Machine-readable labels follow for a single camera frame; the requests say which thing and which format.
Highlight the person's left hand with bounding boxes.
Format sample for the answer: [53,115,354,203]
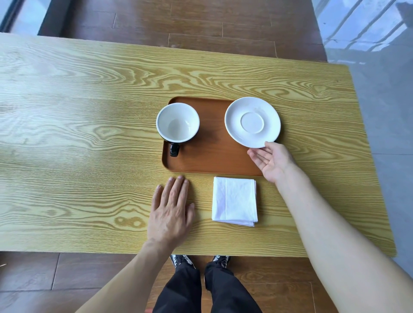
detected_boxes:
[147,176,196,249]

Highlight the brown wooden tray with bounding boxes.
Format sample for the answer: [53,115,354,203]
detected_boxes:
[162,96,282,176]

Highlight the black and white left shoe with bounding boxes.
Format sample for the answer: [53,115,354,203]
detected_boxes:
[170,254,196,269]

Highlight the black trousers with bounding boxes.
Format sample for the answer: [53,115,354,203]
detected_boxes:
[153,259,262,313]

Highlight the person's right forearm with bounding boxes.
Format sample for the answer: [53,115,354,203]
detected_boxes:
[274,164,413,313]

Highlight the white saucer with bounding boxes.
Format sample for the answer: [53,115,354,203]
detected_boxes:
[225,97,281,149]

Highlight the folded white napkin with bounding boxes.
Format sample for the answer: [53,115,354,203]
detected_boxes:
[212,176,259,227]

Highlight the black cup with white inside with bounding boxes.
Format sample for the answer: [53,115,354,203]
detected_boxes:
[156,103,200,158]

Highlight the person's right hand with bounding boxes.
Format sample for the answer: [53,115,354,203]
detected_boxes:
[247,141,298,184]

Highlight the person's left forearm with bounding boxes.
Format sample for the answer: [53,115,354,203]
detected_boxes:
[75,239,177,313]

